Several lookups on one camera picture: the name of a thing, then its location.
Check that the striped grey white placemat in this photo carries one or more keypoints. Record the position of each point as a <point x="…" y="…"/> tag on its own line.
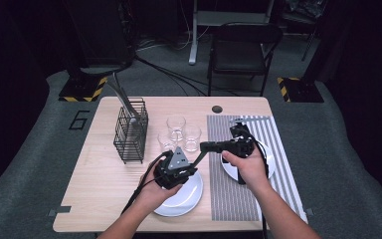
<point x="232" y="205"/>

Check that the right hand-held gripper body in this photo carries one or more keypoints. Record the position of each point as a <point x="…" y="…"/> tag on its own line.
<point x="242" y="146"/>

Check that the white desk frame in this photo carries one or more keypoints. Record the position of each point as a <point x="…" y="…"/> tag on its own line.
<point x="192" y="40"/>

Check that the crumpled grey plastic sheet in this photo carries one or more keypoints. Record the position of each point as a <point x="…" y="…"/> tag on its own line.
<point x="305" y="8"/>

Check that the person's left hand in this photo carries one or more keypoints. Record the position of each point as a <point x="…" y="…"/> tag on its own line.
<point x="152" y="195"/>

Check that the black cabinet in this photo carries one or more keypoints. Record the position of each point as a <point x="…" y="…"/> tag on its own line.
<point x="99" y="33"/>

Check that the black folding chair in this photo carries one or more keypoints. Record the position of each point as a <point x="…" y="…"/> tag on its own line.
<point x="238" y="56"/>

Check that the white round plate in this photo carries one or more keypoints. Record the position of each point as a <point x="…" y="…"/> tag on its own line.
<point x="229" y="171"/>
<point x="185" y="202"/>

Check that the person's right hand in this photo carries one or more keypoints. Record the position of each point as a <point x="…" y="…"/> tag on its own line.
<point x="250" y="172"/>

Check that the clear drinking glass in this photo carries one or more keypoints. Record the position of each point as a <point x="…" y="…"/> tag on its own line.
<point x="165" y="141"/>
<point x="175" y="124"/>
<point x="192" y="139"/>

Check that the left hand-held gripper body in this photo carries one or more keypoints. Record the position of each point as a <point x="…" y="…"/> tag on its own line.
<point x="174" y="176"/>

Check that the grey tape tab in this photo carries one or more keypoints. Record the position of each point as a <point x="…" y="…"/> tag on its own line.
<point x="63" y="209"/>
<point x="309" y="211"/>

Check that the hazard-striped black stand base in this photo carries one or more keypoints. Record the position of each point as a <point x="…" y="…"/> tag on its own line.
<point x="79" y="89"/>
<point x="303" y="91"/>

